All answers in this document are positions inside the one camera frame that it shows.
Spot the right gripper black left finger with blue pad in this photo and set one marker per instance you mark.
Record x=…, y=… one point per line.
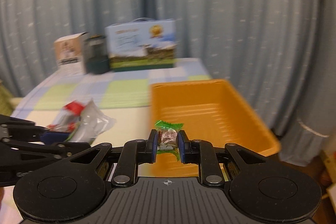
x=133, y=154

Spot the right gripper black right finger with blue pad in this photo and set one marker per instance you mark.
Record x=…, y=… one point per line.
x=201, y=153

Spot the green candy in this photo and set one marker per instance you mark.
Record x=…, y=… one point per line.
x=168, y=137

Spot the clear red snack packet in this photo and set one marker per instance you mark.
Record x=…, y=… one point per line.
x=82, y=123

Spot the green patterned cushion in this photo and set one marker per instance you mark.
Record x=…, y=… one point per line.
x=6, y=107

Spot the orange plastic tray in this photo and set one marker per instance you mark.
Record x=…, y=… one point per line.
x=212, y=110

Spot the checkered tablecloth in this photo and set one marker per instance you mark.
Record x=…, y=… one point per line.
x=123, y=96

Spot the dark green glass jar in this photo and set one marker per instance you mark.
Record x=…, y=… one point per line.
x=97, y=55

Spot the beige white product box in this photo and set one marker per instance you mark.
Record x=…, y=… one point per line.
x=69, y=52

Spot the blue milk carton box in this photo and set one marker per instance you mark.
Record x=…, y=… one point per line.
x=141, y=44

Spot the blue star curtain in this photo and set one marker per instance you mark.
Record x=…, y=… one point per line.
x=279, y=54

